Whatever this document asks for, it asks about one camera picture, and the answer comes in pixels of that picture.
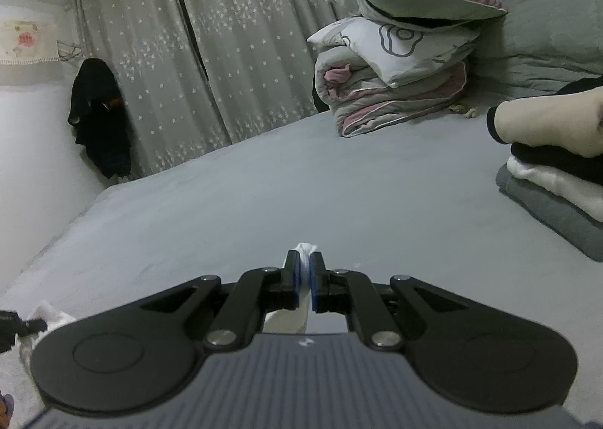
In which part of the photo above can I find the grey star-print curtain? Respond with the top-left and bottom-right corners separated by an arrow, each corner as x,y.
70,0 -> 231,180
167,0 -> 342,144

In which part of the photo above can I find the white embroidered wall hanging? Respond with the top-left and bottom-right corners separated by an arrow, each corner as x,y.
0,0 -> 62,65

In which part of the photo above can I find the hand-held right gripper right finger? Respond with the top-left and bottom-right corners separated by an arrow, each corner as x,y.
308,252 -> 472,349

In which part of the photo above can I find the black hanging clothing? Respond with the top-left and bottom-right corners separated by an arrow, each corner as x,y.
67,58 -> 133,179

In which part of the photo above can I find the folded beige garment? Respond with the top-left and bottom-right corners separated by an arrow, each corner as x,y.
487,78 -> 603,159

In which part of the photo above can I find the folded grey garment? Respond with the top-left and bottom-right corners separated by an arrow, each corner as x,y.
496,165 -> 603,262

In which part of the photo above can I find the folded black garment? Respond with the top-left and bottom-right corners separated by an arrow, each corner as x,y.
510,141 -> 603,187

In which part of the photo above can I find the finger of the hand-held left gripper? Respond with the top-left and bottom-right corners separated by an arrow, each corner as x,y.
0,310 -> 49,351

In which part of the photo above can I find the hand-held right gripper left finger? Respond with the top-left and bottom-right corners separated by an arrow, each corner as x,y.
136,251 -> 302,349

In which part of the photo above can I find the grey bed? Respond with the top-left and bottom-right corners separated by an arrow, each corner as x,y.
0,99 -> 603,429

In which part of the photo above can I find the metal wall hook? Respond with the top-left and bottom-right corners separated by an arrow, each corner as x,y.
57,39 -> 86,61

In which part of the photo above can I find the folded grey and pink quilt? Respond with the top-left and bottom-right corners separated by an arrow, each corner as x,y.
313,47 -> 469,138

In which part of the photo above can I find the white pillow with grey print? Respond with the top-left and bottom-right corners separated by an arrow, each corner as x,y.
307,17 -> 481,89

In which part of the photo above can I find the white garment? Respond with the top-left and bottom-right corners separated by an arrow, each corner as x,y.
506,158 -> 603,218
14,242 -> 318,364

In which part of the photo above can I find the folded white garment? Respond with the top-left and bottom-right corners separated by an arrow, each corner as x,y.
506,158 -> 603,218

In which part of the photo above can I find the grey quilted headboard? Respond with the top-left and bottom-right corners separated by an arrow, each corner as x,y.
407,0 -> 603,100

